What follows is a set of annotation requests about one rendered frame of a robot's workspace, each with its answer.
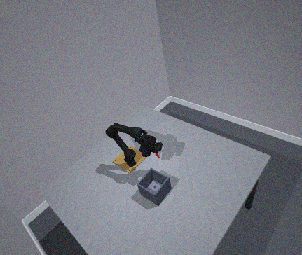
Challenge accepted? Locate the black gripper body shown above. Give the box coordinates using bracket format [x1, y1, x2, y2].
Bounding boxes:
[139, 142, 163, 152]

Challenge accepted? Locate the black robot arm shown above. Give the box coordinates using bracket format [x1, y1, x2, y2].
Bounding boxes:
[105, 123, 156, 167]

